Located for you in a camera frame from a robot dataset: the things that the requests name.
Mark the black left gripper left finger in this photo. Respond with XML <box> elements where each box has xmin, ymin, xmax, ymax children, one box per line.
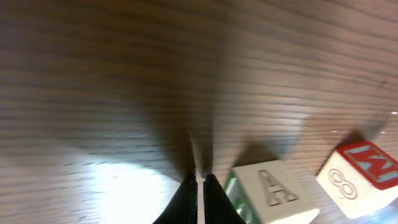
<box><xmin>153</xmin><ymin>174</ymin><xmax>198</xmax><ymax>224</ymax></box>

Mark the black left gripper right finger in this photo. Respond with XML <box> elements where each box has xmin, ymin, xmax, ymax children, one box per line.
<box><xmin>203</xmin><ymin>174</ymin><xmax>246</xmax><ymax>224</ymax></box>

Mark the wooden block green side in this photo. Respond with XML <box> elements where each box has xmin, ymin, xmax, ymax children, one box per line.
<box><xmin>224</xmin><ymin>160</ymin><xmax>320</xmax><ymax>224</ymax></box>

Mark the wooden block red cat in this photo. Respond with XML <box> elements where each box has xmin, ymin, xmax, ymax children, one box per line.
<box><xmin>316</xmin><ymin>141</ymin><xmax>397</xmax><ymax>219</ymax></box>

